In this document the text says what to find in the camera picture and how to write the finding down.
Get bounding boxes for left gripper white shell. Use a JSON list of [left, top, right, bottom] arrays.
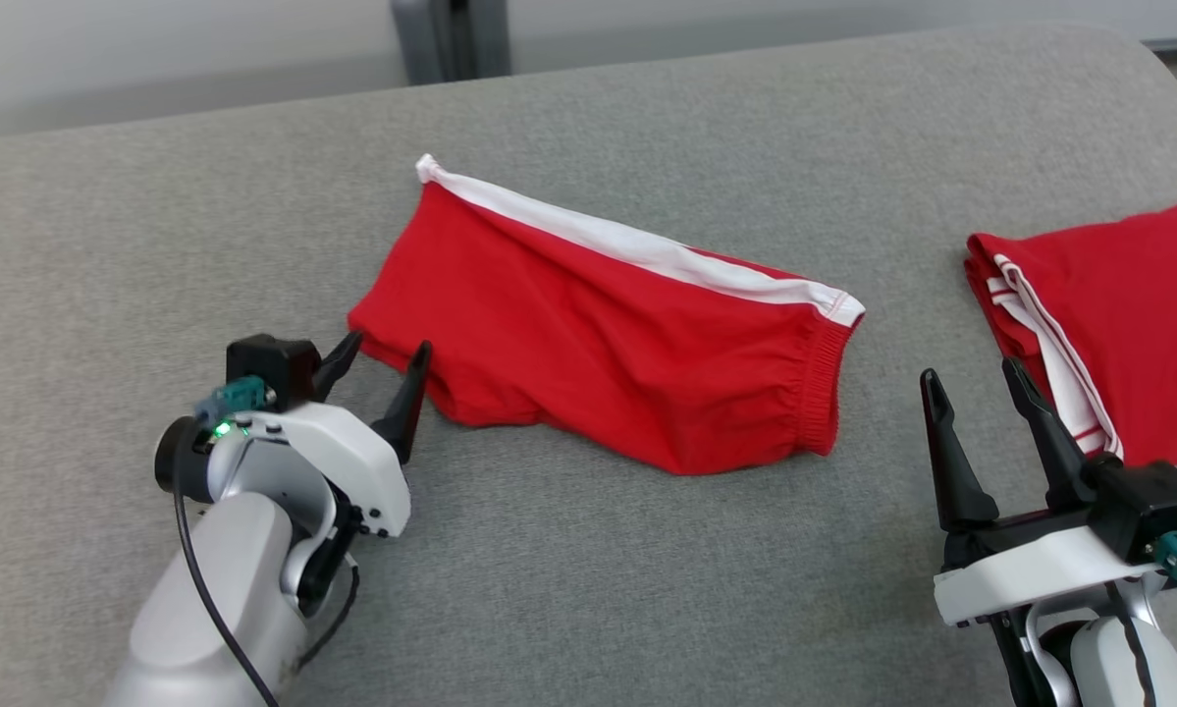
[[205, 330, 434, 540]]

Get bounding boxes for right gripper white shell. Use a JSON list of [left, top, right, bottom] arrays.
[[919, 355, 1174, 629]]

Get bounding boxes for red jersey with white sleeves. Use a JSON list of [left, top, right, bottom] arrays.
[[963, 199, 1177, 468]]

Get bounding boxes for red shorts with white stripe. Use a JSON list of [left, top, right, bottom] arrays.
[[347, 153, 867, 477]]

